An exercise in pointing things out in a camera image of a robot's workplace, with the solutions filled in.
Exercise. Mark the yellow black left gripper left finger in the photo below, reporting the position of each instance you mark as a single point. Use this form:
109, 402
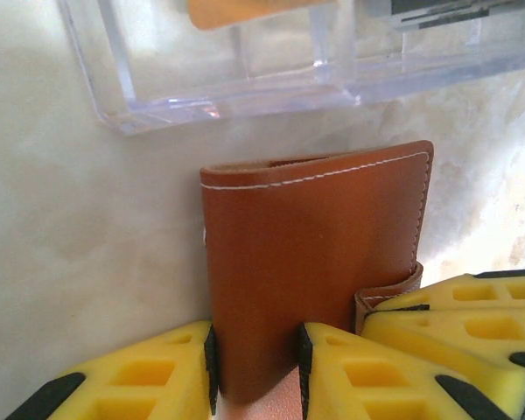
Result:
157, 380

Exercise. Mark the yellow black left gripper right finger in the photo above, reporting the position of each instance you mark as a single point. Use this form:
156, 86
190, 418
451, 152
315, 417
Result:
376, 376

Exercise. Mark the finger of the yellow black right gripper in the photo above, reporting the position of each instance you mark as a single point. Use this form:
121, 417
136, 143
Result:
485, 291
455, 332

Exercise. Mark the brown leather card holder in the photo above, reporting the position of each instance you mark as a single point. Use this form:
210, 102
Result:
310, 240

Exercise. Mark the dark grey card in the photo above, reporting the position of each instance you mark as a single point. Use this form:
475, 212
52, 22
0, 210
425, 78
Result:
437, 13

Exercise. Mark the orange gold card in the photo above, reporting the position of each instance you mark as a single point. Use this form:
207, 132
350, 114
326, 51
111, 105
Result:
254, 11

